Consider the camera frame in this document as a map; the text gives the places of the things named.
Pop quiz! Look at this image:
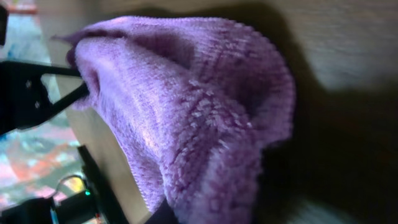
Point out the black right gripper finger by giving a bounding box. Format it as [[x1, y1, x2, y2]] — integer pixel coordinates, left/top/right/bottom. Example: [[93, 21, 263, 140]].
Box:
[[1, 61, 89, 134]]

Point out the purple microfiber cloth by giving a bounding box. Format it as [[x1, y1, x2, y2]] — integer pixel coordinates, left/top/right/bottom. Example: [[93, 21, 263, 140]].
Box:
[[63, 16, 295, 223]]

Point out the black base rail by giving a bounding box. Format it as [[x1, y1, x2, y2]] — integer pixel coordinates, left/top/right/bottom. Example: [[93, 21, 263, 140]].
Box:
[[77, 146, 129, 224]]

